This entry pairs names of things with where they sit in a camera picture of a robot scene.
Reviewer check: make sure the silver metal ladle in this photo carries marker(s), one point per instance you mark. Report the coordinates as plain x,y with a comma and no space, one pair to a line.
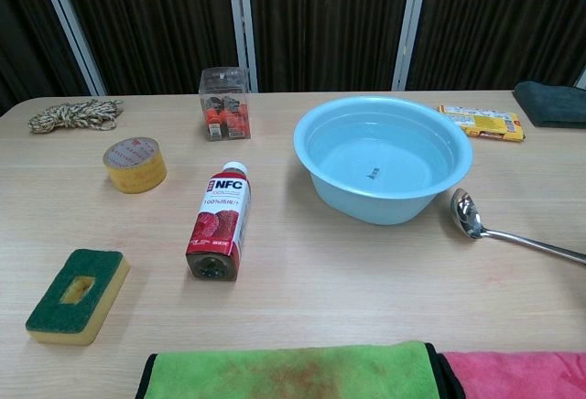
467,213

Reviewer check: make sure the large light blue basin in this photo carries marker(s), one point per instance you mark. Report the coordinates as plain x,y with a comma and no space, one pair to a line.
366,197

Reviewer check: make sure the red NFC juice bottle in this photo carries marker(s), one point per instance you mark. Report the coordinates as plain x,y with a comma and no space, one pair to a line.
220,225

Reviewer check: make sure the clear box with orange parts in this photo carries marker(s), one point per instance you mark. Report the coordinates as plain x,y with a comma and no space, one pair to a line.
224,111

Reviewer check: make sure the yellow tape roll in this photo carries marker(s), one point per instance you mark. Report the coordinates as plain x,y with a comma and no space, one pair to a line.
137,177

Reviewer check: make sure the dark brown ribbed curtain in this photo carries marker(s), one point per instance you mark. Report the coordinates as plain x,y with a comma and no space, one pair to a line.
320,19

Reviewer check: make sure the green microfiber cloth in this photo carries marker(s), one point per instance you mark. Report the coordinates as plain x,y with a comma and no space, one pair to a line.
288,374

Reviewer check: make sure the yellow flat packet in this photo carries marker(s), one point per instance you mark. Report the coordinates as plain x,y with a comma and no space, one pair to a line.
490,124

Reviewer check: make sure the dark grey folded cloth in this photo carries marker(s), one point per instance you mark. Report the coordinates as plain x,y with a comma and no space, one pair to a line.
554,104

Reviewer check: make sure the green and yellow sponge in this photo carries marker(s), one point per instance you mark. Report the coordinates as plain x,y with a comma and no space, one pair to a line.
50,312

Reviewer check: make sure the pink microfiber cloth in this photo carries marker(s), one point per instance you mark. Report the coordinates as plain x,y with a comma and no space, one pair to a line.
517,374

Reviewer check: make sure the grey metal frame post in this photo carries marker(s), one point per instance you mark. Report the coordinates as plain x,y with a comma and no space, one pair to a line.
409,28
71,28
242,28

